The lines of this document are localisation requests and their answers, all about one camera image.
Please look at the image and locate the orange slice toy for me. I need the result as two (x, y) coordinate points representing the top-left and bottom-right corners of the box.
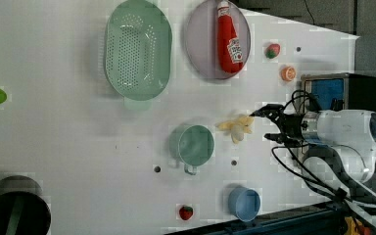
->
(281, 66), (296, 81)

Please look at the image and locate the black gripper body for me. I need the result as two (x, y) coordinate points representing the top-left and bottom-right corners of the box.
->
(279, 114), (304, 143)

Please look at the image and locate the black round bin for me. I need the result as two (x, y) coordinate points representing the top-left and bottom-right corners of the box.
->
(0, 175), (52, 235)

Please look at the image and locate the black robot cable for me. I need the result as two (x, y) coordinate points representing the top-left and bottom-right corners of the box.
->
(270, 89), (351, 202)

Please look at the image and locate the green plastic colander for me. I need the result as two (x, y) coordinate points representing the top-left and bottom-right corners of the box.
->
(104, 0), (172, 111)

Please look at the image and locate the green mug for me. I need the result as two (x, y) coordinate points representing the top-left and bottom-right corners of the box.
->
(169, 124), (214, 175)

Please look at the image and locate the red toy strawberry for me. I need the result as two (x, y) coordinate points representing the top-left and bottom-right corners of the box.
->
(178, 206), (194, 220)

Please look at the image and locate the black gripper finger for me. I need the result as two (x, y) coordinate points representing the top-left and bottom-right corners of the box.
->
(251, 104), (285, 121)
(264, 133), (302, 148)

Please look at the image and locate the black toaster oven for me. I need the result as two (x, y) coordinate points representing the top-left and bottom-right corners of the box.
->
(301, 72), (376, 113)

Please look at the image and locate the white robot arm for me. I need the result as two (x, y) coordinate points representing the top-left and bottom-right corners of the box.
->
(252, 104), (376, 205)

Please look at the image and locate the peeled toy banana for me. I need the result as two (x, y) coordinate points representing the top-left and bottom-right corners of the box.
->
(216, 115), (254, 144)

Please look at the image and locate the blue cup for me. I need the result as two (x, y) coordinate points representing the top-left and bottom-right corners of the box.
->
(228, 186), (260, 222)

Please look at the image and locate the yellow clamp tool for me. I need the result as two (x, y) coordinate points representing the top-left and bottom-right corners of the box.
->
(344, 216), (371, 235)

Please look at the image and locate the grey round plate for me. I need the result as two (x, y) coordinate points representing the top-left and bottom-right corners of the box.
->
(184, 0), (251, 79)

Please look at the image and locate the red ketchup bottle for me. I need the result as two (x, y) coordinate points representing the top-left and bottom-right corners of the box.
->
(217, 0), (244, 73)

